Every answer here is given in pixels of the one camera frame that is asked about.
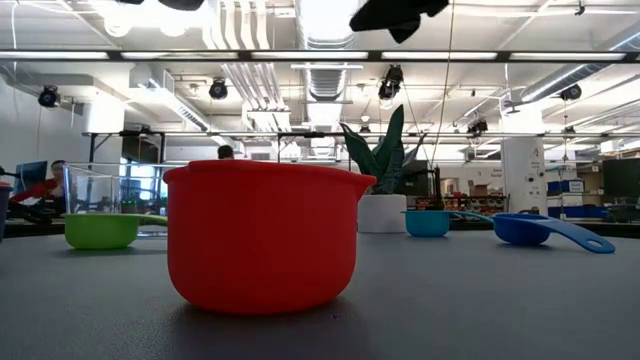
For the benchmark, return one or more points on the clear plastic container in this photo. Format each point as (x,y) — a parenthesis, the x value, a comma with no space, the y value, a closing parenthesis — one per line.
(90,190)

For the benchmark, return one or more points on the blue storage bins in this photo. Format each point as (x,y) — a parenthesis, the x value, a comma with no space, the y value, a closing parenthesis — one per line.
(575,212)

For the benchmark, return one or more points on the black monitor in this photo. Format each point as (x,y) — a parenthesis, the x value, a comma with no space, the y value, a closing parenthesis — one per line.
(622,177)

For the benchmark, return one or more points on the black overhead frame bar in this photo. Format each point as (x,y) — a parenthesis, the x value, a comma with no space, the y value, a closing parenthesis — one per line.
(310,55)

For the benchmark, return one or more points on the white plant pot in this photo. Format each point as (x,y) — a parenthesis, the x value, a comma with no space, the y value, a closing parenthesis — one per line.
(385,215)

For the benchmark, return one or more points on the grey table mat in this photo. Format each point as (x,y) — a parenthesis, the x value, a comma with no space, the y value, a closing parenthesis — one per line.
(475,300)

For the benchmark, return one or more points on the green succulent plant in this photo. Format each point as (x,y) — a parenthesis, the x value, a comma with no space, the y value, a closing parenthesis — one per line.
(390,160)

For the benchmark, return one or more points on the teal measuring cup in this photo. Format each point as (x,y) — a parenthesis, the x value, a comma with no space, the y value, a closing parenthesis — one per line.
(425,224)

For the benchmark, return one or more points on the red measuring cup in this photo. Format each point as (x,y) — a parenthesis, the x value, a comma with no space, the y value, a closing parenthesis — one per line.
(260,240)

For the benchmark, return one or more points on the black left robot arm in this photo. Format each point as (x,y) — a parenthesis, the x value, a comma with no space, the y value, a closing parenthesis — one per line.
(182,4)

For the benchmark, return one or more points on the green measuring cup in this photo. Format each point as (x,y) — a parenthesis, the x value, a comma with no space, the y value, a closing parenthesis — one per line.
(100,231)

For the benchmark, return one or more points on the person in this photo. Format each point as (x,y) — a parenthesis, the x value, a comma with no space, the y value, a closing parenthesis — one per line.
(50,190)
(225,152)

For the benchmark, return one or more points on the black ceiling spotlight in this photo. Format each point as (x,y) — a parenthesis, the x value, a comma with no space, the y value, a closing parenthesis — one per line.
(571,92)
(48,96)
(218,90)
(390,85)

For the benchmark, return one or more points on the blue measuring cup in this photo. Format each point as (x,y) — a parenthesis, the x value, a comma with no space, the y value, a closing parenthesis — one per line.
(520,230)

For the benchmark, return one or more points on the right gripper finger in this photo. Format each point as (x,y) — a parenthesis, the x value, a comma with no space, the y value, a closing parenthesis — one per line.
(405,31)

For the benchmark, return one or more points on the white round column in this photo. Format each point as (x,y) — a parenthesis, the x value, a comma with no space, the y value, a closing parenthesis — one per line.
(522,165)

